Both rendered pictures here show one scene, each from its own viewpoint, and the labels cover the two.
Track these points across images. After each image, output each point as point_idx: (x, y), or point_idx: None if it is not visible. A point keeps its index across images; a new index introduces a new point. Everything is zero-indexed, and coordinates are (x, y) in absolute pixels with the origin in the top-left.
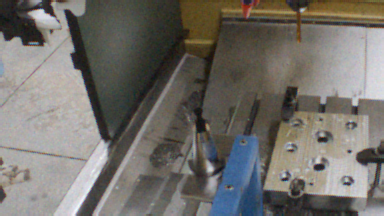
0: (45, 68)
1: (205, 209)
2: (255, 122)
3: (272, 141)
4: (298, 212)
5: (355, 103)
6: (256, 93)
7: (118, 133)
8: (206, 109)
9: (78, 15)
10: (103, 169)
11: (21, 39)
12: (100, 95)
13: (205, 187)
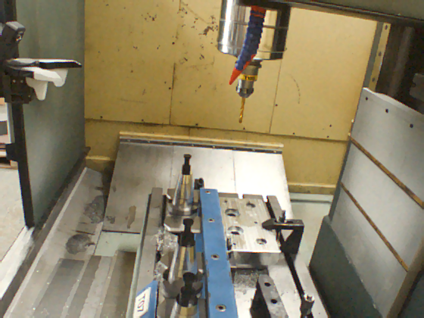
0: None
1: (142, 272)
2: (167, 208)
3: None
4: (234, 262)
5: None
6: (162, 188)
7: (41, 221)
8: (110, 208)
9: (57, 85)
10: (30, 250)
11: (4, 95)
12: (31, 183)
13: None
